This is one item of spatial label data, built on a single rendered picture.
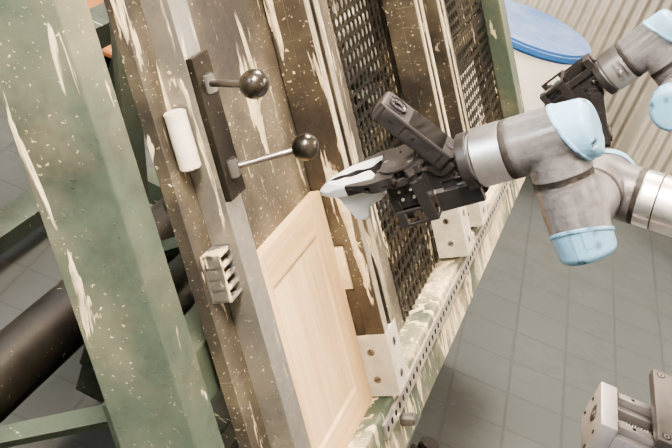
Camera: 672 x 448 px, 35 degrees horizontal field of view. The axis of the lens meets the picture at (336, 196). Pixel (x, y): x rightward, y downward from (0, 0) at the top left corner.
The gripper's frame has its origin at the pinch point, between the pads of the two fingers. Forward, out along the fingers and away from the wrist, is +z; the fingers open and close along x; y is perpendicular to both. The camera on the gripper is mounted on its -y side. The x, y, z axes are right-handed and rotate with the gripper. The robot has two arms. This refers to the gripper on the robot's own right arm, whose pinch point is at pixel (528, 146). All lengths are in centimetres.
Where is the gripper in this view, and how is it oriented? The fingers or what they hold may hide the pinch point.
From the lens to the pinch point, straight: 208.3
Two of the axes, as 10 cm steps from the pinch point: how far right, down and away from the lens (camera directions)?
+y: -6.7, -7.2, -1.7
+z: -7.1, 5.6, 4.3
